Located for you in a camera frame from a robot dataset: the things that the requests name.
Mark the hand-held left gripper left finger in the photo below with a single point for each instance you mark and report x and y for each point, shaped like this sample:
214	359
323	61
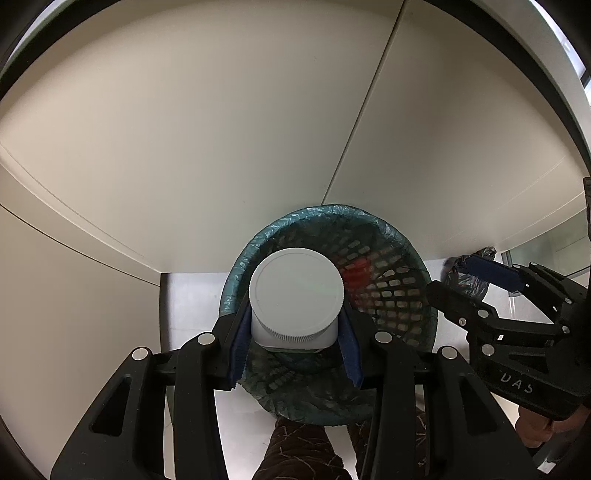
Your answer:
238	353

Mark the person's right hand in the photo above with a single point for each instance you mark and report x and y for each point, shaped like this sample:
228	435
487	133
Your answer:
531	427

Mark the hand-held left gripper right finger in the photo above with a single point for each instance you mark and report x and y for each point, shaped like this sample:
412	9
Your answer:
351	357

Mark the red mesh net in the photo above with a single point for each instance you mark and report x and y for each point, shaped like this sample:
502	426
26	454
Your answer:
358	274

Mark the white pill bottle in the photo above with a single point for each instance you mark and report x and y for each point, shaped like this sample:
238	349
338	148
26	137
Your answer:
295	295

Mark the teal plastic bin liner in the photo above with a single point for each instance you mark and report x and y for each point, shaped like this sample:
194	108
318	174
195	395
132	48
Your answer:
323	213

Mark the black plastic bag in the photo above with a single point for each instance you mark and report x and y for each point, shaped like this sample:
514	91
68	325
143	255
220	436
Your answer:
461	284

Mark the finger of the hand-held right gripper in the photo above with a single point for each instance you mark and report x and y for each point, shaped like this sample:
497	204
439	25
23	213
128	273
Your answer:
489	272
457	302

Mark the black mesh waste basket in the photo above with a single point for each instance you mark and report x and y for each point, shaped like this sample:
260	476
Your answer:
401	304

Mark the brown patterned trousers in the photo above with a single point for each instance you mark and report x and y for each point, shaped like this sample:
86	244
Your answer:
295	452

